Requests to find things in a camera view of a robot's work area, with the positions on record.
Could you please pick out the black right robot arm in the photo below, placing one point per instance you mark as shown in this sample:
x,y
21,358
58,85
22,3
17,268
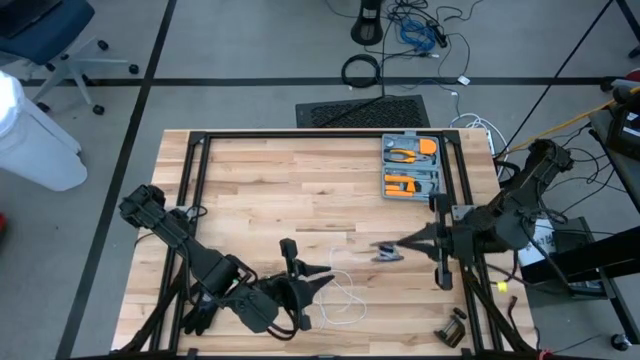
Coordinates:
x,y
515,215

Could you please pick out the white cylindrical container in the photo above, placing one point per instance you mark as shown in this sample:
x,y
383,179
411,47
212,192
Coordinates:
x,y
35,150

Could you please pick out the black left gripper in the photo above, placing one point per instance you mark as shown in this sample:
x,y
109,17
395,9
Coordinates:
x,y
292,295

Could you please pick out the black operator station frame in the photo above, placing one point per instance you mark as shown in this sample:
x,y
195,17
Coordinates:
x,y
575,260

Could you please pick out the black C-clamp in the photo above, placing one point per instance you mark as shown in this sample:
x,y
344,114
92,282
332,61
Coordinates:
x,y
450,332

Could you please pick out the black cylindrical stand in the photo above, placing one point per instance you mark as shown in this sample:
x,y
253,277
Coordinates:
x,y
367,27

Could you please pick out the black glove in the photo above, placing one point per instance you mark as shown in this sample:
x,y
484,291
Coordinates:
x,y
200,317

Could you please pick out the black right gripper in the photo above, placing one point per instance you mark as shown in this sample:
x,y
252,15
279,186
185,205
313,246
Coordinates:
x,y
457,240

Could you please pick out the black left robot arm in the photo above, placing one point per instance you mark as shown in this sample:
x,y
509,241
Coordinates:
x,y
200,255

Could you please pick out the white printed paper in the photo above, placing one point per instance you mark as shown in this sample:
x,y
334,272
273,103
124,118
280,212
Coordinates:
x,y
535,250

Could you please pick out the blue office chair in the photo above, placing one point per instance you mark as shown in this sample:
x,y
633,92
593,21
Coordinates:
x,y
40,25

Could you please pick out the dark grey box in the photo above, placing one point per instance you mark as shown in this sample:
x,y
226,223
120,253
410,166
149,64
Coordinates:
x,y
580,232

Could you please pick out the grey metal mounting plate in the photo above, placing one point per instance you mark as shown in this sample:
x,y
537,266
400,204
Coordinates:
x,y
462,211

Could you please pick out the black power strip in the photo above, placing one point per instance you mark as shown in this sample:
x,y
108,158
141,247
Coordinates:
x,y
439,35

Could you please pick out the white power adapter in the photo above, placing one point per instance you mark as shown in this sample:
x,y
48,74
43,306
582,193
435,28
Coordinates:
x,y
463,80

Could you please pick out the grey plastic tool case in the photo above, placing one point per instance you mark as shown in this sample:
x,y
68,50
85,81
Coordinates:
x,y
412,167

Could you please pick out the orange tape measure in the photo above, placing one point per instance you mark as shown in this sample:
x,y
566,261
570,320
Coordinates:
x,y
428,146

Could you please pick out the black floor mat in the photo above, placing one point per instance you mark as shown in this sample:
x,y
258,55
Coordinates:
x,y
365,112

